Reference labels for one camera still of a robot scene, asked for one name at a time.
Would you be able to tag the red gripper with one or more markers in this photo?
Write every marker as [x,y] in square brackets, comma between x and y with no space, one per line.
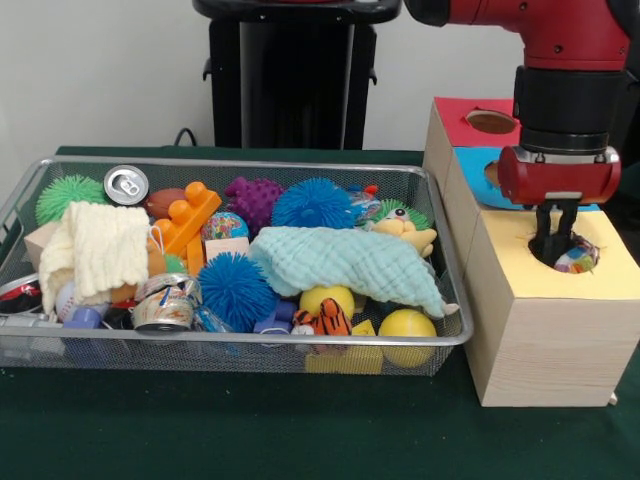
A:
[560,180]

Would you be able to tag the silver drink can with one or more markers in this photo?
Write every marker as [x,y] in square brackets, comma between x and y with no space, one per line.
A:
[126,185]

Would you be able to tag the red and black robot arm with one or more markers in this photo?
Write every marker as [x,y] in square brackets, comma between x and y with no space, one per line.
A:
[565,75]

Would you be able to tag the wooden box with three holes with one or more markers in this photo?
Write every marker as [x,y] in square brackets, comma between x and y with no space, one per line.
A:
[550,350]

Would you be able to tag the shallow clear mesh bin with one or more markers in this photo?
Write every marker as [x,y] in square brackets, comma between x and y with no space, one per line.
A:
[150,350]

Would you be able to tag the dark green table cloth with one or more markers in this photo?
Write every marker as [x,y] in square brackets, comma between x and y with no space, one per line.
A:
[250,425]
[627,205]

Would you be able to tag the green spiky monster toy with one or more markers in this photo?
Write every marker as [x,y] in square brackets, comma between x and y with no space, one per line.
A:
[417,216]

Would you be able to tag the yellow smooth ball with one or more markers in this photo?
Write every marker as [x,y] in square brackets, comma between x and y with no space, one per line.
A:
[407,330]

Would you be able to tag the light blue waffle cloth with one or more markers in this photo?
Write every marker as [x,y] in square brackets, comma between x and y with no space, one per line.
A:
[340,260]

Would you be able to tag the blue spiky rubber ball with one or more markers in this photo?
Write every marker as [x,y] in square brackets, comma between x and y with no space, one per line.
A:
[237,292]
[312,205]

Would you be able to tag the orange tiger plush toy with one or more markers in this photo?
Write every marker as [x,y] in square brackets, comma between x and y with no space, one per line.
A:
[332,320]

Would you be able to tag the purple knobbly ball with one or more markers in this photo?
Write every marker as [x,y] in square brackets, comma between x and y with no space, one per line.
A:
[257,200]

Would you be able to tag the globe print ball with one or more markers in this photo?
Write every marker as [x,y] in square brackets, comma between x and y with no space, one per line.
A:
[225,227]

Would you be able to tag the orange plastic building block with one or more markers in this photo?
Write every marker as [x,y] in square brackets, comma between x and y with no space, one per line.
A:
[190,220]

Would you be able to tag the cream waffle cloth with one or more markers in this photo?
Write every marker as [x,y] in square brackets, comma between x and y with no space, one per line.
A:
[95,250]

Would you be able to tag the green spiky rubber ball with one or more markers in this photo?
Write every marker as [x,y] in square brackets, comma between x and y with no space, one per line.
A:
[70,195]

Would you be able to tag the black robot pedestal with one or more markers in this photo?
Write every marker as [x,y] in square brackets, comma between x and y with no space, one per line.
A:
[300,90]

